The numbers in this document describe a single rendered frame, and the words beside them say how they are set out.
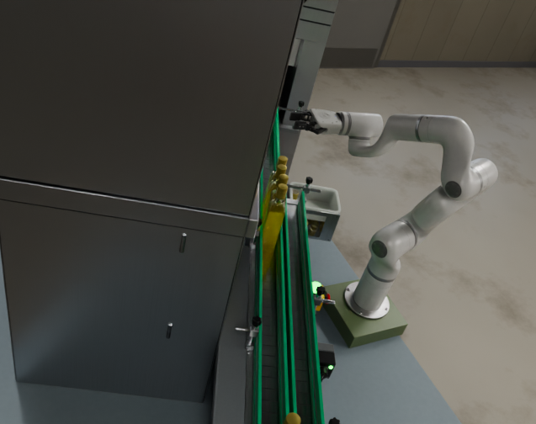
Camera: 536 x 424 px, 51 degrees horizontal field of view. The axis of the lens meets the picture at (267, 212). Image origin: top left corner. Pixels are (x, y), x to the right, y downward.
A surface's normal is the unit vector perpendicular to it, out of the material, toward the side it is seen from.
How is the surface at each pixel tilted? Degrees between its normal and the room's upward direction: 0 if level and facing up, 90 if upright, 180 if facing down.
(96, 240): 90
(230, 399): 0
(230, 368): 0
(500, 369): 0
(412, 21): 90
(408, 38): 90
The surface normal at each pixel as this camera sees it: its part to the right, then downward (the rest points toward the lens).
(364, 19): 0.40, 0.64
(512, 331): 0.21, -0.76
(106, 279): 0.00, 0.63
